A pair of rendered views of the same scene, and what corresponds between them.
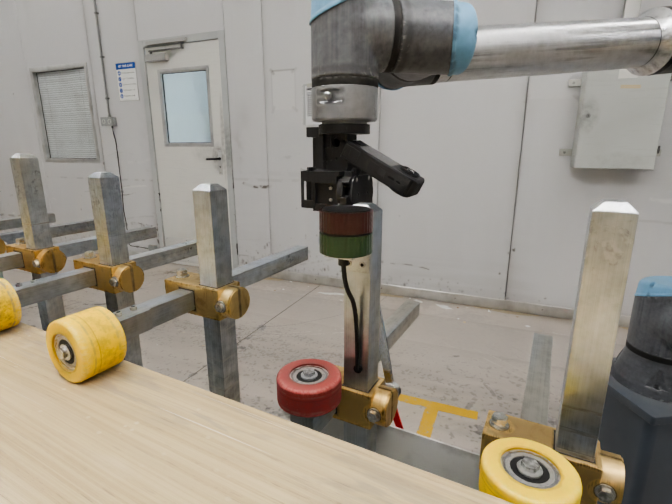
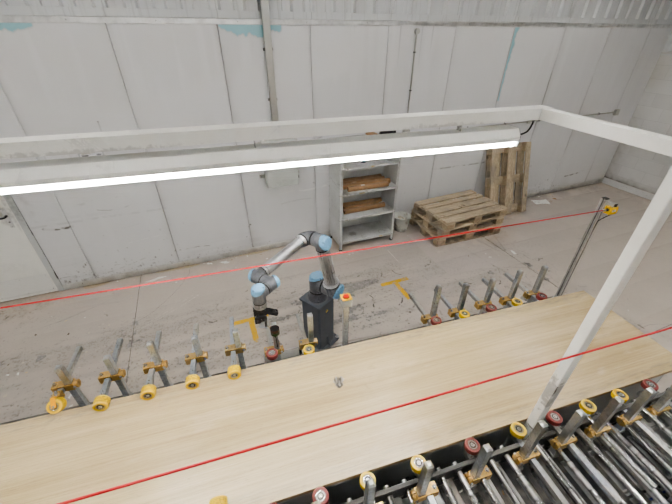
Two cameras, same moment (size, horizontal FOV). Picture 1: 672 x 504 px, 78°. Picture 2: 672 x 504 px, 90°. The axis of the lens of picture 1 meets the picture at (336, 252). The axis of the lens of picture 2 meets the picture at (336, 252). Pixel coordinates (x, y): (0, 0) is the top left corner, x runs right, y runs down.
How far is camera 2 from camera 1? 2.01 m
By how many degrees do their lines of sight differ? 45
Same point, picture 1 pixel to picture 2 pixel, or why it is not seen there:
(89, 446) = (256, 381)
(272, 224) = (85, 250)
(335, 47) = (261, 300)
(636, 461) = (318, 318)
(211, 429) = (268, 369)
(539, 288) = (266, 237)
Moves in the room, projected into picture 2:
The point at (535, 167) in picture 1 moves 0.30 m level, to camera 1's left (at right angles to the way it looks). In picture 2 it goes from (250, 185) to (230, 191)
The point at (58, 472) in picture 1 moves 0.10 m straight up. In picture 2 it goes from (258, 386) to (256, 375)
